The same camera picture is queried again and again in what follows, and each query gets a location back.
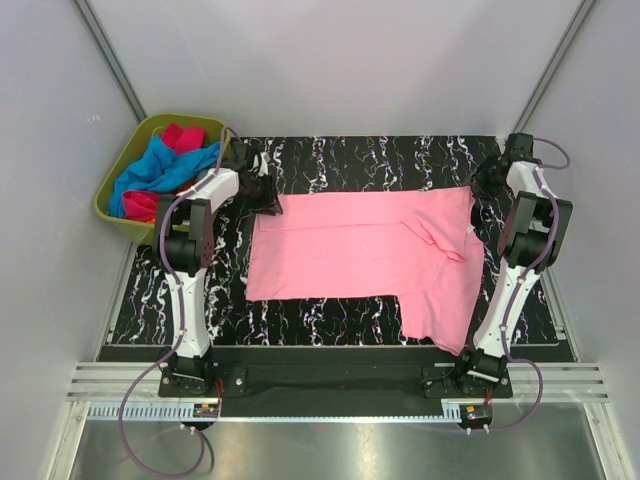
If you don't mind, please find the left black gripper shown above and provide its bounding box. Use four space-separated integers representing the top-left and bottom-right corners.
240 172 282 216

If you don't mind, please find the light pink t-shirt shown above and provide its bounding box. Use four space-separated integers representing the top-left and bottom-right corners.
246 187 484 355

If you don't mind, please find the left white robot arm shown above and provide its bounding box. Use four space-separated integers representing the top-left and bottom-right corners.
153 141 283 396

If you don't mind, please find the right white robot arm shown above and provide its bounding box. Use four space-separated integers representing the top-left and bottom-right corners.
452 132 573 398

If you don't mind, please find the blue t-shirt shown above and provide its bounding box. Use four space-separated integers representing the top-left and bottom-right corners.
107 136 221 223

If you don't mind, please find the magenta t-shirt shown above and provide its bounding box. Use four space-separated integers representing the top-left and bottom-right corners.
121 122 208 222

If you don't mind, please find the olive green plastic bin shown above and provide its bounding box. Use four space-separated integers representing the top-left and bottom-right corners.
93 112 225 245

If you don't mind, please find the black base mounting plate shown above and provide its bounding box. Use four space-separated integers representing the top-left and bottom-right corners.
97 341 571 419

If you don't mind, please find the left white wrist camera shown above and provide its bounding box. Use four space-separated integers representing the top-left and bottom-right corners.
250 151 270 177

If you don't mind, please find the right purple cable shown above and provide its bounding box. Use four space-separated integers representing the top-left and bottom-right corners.
487 137 573 435

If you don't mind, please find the purple cable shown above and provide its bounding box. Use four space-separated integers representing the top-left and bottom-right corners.
487 137 573 435
117 126 232 478

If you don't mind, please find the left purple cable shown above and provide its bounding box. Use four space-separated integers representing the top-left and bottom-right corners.
117 126 232 478

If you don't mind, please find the aluminium frame rail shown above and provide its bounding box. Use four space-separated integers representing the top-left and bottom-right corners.
67 362 609 403

